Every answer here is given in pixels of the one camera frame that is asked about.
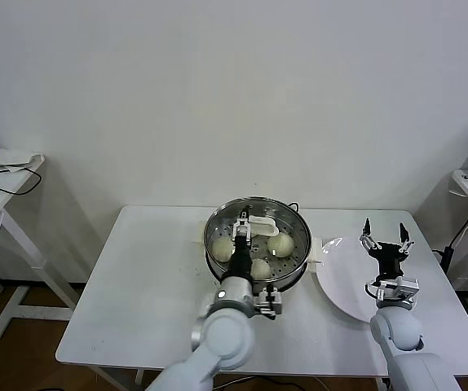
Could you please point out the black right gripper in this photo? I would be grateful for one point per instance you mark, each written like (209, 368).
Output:
(389, 256)

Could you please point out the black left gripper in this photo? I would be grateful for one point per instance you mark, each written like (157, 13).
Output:
(242, 260)

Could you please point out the round glass lid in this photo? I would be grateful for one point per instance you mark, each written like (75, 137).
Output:
(264, 226)

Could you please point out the white steamed baozi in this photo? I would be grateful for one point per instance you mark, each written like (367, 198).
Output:
(279, 245)
(260, 269)
(222, 249)

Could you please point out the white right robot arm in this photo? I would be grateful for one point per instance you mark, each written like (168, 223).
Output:
(397, 334)

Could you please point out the stainless steel steamer basket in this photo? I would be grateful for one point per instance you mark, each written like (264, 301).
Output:
(314, 250)

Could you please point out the white round plate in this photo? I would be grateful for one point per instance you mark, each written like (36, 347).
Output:
(340, 277)

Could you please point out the white crumpled cloth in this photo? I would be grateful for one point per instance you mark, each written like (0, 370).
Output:
(5, 156)

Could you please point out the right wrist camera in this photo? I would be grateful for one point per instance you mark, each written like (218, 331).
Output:
(405, 287)

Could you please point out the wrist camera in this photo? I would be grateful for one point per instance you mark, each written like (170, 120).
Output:
(405, 287)
(268, 303)

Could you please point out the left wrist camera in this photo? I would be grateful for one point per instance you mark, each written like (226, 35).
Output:
(268, 303)

